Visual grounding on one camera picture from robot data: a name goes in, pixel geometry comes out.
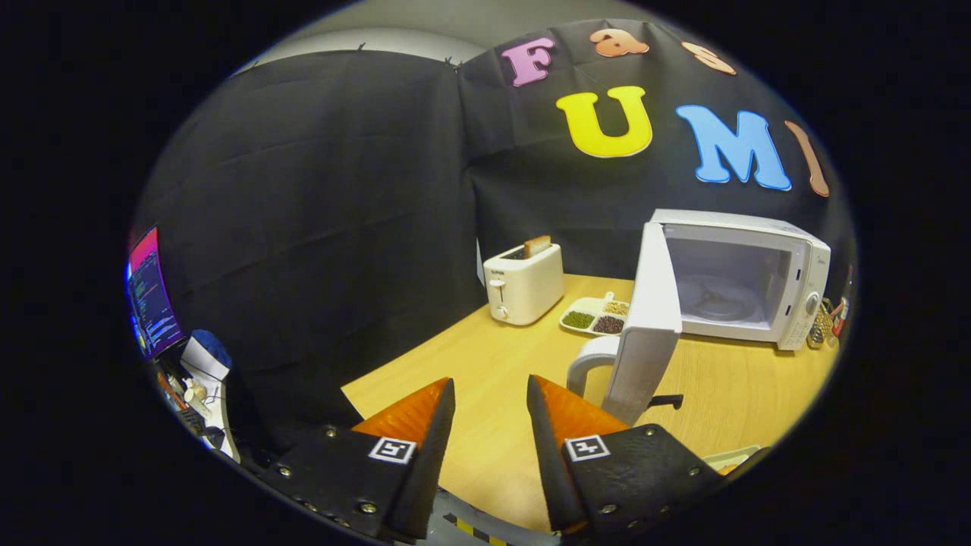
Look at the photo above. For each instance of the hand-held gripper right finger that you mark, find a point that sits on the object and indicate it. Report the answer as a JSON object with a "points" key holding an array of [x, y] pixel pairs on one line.
{"points": [[548, 462]]}

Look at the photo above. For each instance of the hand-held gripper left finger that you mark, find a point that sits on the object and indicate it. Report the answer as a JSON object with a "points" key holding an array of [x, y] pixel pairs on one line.
{"points": [[432, 462]]}

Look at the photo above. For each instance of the white microwave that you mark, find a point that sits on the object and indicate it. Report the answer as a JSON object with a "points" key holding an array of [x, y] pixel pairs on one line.
{"points": [[652, 318]]}

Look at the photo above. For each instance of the divided plate of beans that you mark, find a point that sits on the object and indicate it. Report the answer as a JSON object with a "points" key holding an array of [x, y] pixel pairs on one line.
{"points": [[595, 318]]}

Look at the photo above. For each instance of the cream toaster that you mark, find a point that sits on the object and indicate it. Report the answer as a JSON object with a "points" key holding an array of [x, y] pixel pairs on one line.
{"points": [[527, 292]]}

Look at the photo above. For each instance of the cream plate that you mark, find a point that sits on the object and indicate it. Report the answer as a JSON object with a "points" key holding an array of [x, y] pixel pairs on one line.
{"points": [[724, 457]]}

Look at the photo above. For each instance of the toast slice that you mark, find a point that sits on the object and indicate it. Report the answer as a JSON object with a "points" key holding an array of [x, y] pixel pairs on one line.
{"points": [[537, 246]]}

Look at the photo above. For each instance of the cluttered side desk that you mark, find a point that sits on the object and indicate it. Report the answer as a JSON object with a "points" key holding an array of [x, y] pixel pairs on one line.
{"points": [[208, 413]]}

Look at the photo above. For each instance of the blue and white object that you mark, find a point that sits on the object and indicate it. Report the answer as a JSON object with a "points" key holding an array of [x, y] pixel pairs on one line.
{"points": [[205, 353]]}

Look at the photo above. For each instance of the small glass jar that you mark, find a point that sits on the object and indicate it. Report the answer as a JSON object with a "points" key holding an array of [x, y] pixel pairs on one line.
{"points": [[819, 330]]}

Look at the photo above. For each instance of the computer monitor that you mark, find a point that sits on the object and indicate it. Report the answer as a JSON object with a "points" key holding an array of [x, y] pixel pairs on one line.
{"points": [[152, 299]]}

